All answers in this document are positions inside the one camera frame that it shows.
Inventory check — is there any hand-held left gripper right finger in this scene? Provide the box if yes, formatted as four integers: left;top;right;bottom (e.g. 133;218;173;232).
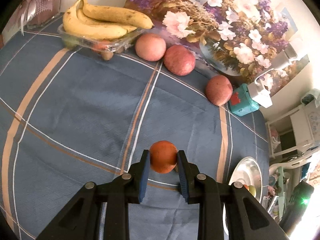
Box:
176;149;292;240

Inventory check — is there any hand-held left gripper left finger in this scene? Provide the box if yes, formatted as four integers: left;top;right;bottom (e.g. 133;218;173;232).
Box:
36;149;151;240

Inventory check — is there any round metal plate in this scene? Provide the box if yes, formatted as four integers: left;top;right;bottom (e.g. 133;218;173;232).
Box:
224;156;263;233

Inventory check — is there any white cutout chair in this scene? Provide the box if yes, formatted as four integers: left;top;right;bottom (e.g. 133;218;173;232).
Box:
269;151;320;175

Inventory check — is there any white shelf unit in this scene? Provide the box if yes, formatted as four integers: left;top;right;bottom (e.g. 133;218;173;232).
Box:
265;102;320;157

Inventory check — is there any blue plaid tablecloth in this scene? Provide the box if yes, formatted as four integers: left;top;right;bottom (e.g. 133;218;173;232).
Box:
0;12;270;240

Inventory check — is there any teal plastic box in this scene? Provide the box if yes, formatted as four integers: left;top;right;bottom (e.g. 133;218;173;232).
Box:
229;84;260;117

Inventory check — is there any large red apple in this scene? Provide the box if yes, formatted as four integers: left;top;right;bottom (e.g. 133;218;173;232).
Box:
205;75;233;106

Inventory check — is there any pale pink apple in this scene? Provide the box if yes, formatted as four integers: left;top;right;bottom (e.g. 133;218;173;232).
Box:
135;33;167;62

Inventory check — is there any clear plastic container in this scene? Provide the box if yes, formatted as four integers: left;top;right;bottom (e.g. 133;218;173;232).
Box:
57;24;146;55

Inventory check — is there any white plug adapter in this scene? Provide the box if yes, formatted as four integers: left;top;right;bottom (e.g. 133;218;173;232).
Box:
271;50;298;71

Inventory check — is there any bunch of yellow bananas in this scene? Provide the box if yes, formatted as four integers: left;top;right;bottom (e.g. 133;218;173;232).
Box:
62;0;154;40

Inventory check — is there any floral painting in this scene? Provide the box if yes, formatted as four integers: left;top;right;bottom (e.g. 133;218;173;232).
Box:
124;0;310;98

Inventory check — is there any white power cable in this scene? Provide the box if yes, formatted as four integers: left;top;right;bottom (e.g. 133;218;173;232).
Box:
254;67;274;87

